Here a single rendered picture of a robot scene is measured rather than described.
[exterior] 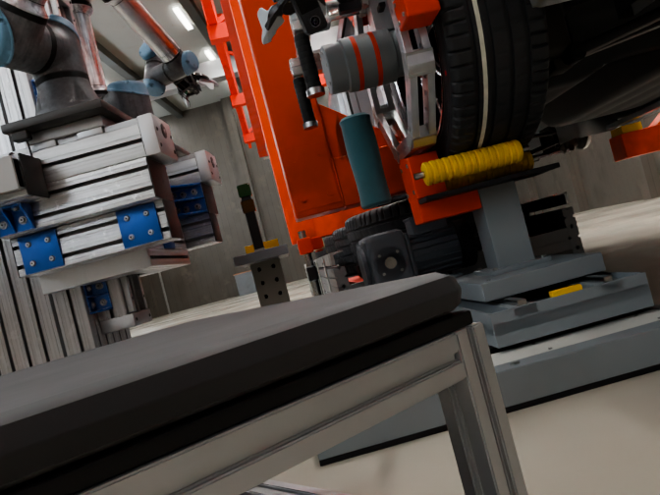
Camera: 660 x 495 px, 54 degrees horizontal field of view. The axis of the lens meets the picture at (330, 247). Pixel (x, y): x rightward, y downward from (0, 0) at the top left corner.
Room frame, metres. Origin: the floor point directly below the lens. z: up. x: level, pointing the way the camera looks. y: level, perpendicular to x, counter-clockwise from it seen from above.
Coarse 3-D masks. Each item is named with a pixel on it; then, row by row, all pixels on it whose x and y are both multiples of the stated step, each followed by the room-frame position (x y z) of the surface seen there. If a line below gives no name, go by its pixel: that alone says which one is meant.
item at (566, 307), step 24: (552, 288) 1.65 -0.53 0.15; (576, 288) 1.39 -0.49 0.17; (600, 288) 1.40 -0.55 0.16; (624, 288) 1.40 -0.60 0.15; (648, 288) 1.40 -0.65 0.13; (480, 312) 1.44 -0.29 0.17; (504, 312) 1.38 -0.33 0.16; (528, 312) 1.38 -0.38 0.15; (552, 312) 1.39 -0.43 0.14; (576, 312) 1.39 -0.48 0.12; (600, 312) 1.39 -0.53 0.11; (624, 312) 1.40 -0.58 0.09; (504, 336) 1.38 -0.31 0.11; (528, 336) 1.38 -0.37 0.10
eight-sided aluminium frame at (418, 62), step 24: (360, 24) 1.85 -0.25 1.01; (408, 48) 1.41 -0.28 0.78; (432, 48) 1.42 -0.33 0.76; (408, 72) 1.43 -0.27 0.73; (432, 72) 1.43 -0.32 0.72; (384, 96) 1.93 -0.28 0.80; (408, 96) 1.50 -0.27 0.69; (432, 96) 1.48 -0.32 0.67; (384, 120) 1.88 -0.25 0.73; (408, 120) 1.55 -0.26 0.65; (432, 120) 1.53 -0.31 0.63; (408, 144) 1.60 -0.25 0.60; (432, 144) 1.59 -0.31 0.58
